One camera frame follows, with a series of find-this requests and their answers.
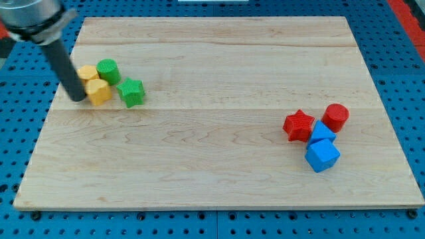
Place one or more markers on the red star block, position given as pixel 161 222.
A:
pixel 298 126

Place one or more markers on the blue triangle block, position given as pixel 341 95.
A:
pixel 320 132

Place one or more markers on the red cylinder block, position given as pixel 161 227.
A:
pixel 335 117

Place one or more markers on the green cylinder block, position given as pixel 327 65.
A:
pixel 108 70

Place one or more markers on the blue cube block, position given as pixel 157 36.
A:
pixel 322 155

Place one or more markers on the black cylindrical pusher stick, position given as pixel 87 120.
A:
pixel 59 59

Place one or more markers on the wooden board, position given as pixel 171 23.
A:
pixel 209 134

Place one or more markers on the yellow hexagon block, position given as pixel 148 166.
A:
pixel 87 73

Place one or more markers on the yellow heart block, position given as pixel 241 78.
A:
pixel 98 91

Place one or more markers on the green star block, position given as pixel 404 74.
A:
pixel 131 92

